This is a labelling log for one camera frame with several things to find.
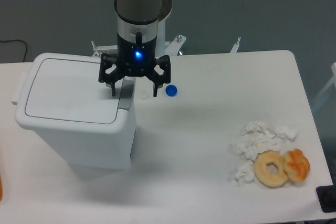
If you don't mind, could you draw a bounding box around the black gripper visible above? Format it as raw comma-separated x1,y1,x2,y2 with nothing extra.
98,35,171,97

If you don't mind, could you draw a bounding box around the white trash can lid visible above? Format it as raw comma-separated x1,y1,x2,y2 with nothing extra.
15,53,136,129

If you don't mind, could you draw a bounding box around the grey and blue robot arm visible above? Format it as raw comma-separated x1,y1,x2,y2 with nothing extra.
98,0,171,97

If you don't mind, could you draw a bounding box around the white bottle cap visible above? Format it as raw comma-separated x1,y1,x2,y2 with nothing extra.
139,90,149,100

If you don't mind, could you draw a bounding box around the blue bottle cap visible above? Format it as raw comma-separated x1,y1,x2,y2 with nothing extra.
165,84,178,97

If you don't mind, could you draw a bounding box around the white trash can body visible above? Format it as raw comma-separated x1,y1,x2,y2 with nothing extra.
14,78,137,170

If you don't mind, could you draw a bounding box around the large crumpled white tissue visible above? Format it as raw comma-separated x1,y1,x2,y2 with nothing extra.
230,120,299,161

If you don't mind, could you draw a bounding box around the small crumpled white tissue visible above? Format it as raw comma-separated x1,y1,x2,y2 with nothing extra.
233,161,255,187

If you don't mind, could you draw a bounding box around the orange object at left edge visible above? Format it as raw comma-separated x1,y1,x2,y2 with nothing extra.
0,172,4,201

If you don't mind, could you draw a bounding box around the orange glazed pastry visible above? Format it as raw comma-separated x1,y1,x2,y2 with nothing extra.
283,148,310,183

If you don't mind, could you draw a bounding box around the black device at table edge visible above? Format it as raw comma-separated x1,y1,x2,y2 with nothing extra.
316,185,335,213

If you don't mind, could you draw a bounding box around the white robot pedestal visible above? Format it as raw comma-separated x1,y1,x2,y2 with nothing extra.
91,0,186,57

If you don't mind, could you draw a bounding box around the black floor cable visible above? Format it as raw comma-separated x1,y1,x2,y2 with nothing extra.
0,39,28,64

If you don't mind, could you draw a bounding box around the plain ring donut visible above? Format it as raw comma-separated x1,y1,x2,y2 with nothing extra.
254,151,288,188

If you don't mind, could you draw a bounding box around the white frame at right edge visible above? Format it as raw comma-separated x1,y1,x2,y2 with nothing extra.
311,62,335,114

